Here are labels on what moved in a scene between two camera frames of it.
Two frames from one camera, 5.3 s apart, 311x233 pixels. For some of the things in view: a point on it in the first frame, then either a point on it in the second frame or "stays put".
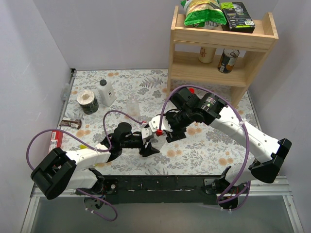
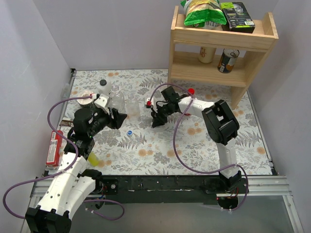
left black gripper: (142, 144) to (112, 116)
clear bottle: (158, 142) to (116, 99)
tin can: (228, 60) stays put
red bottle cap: (192, 91) stays put
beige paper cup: (207, 54) stays put
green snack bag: (205, 14) stays put
